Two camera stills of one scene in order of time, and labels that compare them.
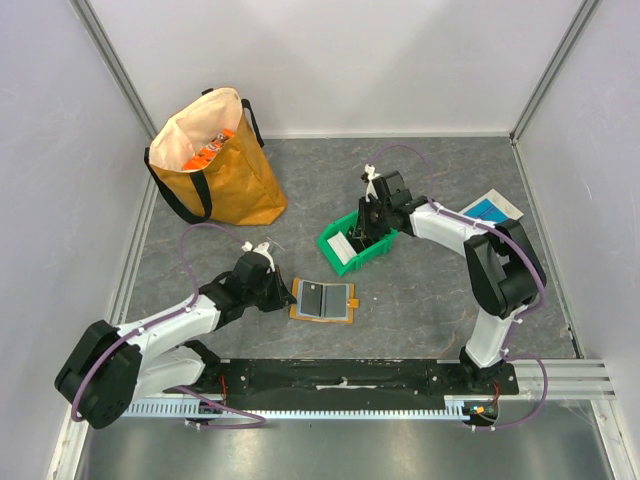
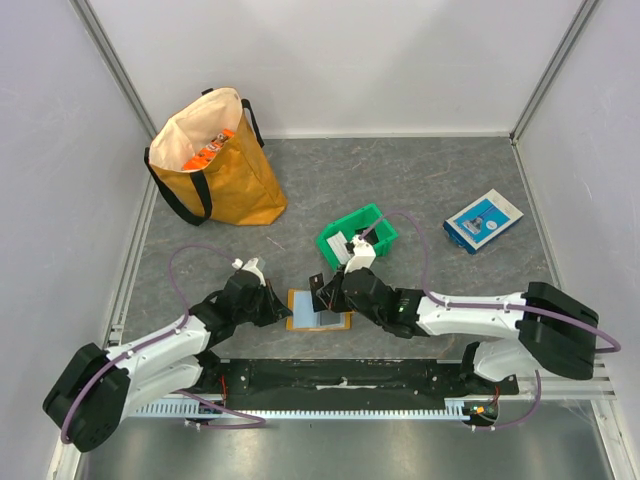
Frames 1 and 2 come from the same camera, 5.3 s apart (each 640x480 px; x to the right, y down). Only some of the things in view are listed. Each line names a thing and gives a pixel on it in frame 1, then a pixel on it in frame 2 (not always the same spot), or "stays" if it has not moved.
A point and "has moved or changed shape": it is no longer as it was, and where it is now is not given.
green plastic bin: x=347 y=222 stays
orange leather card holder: x=323 y=301 has moved or changed shape
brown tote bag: x=206 y=163 stays
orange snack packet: x=211 y=149 stays
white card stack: x=342 y=248 stays
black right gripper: x=367 y=216 → x=335 y=292
